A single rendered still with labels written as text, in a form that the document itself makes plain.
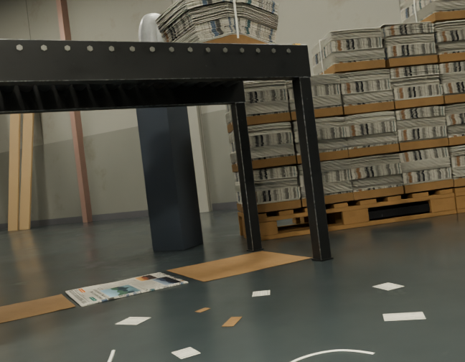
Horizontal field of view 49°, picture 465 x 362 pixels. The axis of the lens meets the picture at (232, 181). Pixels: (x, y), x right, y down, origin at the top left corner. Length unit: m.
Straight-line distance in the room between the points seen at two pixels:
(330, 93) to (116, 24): 4.30
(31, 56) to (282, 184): 1.53
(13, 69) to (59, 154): 5.68
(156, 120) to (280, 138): 0.65
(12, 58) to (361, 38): 1.91
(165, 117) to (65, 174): 4.56
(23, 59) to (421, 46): 2.15
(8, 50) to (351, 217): 1.90
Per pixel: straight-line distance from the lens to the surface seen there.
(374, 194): 2.85
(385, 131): 2.89
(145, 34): 2.86
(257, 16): 2.09
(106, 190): 6.69
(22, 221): 7.13
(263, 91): 2.71
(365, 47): 2.94
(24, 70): 1.58
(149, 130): 2.76
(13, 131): 7.47
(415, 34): 3.08
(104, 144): 6.68
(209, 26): 1.98
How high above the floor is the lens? 0.34
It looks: level
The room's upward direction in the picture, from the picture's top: 7 degrees counter-clockwise
